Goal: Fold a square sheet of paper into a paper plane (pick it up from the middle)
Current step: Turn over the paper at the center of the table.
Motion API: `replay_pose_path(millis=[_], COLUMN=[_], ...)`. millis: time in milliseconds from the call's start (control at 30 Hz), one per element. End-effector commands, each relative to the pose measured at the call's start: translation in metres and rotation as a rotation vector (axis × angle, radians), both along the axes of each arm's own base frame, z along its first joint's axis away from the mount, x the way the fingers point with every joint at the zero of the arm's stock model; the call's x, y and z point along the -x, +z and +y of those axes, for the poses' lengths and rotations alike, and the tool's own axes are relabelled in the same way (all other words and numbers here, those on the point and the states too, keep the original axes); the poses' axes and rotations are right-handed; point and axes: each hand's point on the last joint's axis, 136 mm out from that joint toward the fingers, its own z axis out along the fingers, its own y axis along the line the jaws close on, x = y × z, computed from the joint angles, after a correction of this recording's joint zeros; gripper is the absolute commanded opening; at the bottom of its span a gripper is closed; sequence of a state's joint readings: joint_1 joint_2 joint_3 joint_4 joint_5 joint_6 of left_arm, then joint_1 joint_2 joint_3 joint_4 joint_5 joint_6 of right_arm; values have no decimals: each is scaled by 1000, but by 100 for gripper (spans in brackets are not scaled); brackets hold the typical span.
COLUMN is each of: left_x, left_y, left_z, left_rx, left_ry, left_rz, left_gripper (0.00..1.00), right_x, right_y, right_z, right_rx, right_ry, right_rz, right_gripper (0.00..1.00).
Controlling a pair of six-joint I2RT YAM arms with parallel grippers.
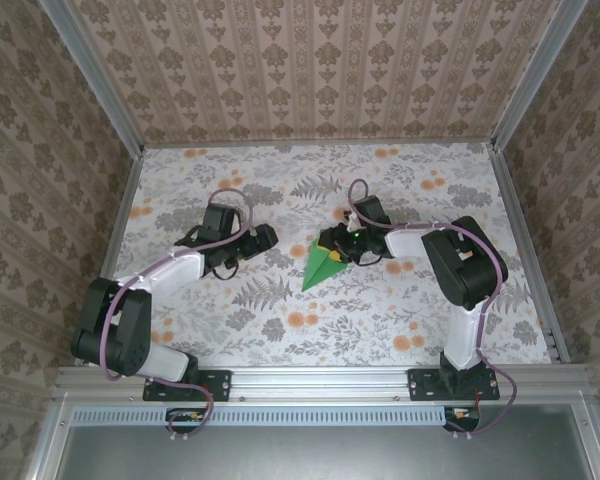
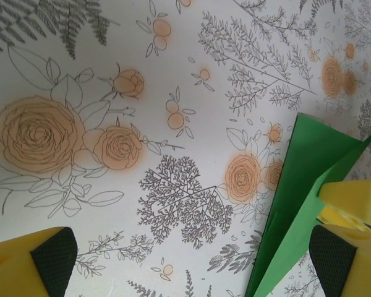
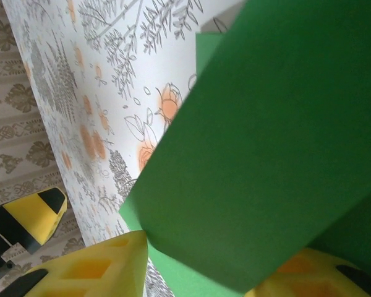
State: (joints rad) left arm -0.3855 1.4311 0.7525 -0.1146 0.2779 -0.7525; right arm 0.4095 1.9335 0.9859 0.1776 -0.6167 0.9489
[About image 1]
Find green square paper sheet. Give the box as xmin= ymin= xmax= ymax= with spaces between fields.
xmin=299 ymin=238 xmax=349 ymax=292

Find grey metal sheet panel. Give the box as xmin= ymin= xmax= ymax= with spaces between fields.
xmin=54 ymin=403 xmax=597 ymax=480

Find small controller circuit board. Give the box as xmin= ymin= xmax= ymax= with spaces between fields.
xmin=165 ymin=407 xmax=207 ymax=434
xmin=443 ymin=405 xmax=482 ymax=434

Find aluminium side rail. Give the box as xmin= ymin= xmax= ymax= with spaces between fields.
xmin=74 ymin=148 xmax=146 ymax=366
xmin=485 ymin=142 xmax=572 ymax=365

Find wide aluminium frame rail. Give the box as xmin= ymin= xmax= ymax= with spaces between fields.
xmin=54 ymin=363 xmax=600 ymax=402

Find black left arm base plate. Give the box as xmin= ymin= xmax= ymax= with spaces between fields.
xmin=143 ymin=368 xmax=232 ymax=402

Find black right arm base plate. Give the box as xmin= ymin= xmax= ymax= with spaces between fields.
xmin=408 ymin=368 xmax=501 ymax=402

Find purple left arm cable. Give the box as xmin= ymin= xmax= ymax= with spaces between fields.
xmin=99 ymin=188 xmax=257 ymax=444

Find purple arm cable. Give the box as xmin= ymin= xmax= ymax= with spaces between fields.
xmin=347 ymin=179 xmax=520 ymax=442
xmin=99 ymin=188 xmax=257 ymax=444

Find grey slotted cable duct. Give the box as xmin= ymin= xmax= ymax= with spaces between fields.
xmin=72 ymin=405 xmax=450 ymax=427

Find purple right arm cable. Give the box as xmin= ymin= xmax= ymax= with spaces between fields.
xmin=347 ymin=179 xmax=520 ymax=442

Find aluminium frame post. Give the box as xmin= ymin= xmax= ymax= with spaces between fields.
xmin=42 ymin=0 xmax=147 ymax=154
xmin=488 ymin=0 xmax=590 ymax=152

